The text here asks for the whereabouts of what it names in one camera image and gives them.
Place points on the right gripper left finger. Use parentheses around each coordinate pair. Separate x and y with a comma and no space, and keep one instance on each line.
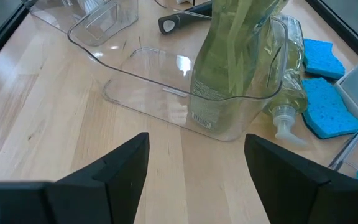
(110,193)

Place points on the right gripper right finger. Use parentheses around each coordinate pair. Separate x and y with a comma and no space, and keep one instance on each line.
(291,193)

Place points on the clear plastic bin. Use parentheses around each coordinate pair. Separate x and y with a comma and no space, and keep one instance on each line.
(350,146)
(154,81)
(51,12)

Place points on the yellow dish soap bottle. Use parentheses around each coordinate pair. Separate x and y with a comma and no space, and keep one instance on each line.
(222,62)
(259,46)
(294,90)

